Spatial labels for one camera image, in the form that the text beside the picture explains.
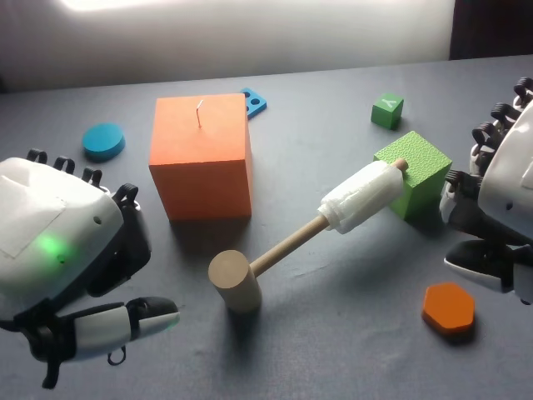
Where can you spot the wooden mallet with taped handle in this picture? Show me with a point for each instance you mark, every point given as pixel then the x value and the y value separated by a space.
pixel 233 279

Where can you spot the bent metal nail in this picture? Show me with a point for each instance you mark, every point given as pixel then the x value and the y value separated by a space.
pixel 198 114

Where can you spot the blue round disc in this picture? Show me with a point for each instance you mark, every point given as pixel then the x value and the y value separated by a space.
pixel 103 141

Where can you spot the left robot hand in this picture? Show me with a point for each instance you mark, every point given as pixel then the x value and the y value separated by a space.
pixel 50 216

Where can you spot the orange hexagon block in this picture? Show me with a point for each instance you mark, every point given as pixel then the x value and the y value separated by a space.
pixel 449 306

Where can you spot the blue square four-hole block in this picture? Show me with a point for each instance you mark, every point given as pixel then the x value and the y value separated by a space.
pixel 254 102

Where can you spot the large green textured block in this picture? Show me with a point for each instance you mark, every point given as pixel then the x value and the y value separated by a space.
pixel 424 166

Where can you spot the grey table cloth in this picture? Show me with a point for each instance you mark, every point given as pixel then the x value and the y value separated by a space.
pixel 316 358

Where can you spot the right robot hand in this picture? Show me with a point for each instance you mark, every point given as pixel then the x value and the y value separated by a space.
pixel 510 175

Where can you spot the orange foam cube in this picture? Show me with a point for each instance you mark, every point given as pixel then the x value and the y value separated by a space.
pixel 200 166

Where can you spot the small green letter cube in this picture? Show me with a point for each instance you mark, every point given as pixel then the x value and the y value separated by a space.
pixel 387 110

